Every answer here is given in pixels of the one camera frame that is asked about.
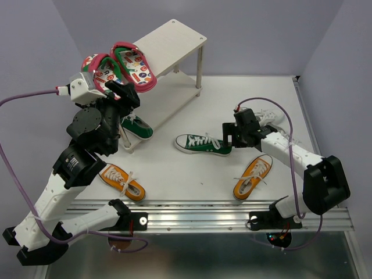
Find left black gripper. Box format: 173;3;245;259
77;80;141;154

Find pink slipper one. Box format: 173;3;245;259
81;53;127;93
110;41;157;93

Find green sneaker one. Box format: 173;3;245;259
174;133;232;156
120;114;153;141

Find white sneaker one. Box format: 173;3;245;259
269;123;302;145
255;109;285;126

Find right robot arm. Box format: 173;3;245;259
223;109;350;231

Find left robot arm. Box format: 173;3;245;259
2;81;147;266

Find white two-tier shoe shelf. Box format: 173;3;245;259
118;19;207;152

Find white sneaker near one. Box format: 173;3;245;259
269;123;302;145

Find orange sneaker right one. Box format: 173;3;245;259
233;154;273;201

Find orange sneaker one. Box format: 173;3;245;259
99;164;146;202
233;154;273;201

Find orange sneaker left one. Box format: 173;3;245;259
99;164;146;202

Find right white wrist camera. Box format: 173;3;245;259
234;107;251;113

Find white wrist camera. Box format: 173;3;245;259
56;72;107;105
234;107;251;113

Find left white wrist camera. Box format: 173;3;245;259
56;72;107;105

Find aluminium mounting rail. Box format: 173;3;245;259
61;200;354;234

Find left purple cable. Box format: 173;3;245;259
0;89;149;253

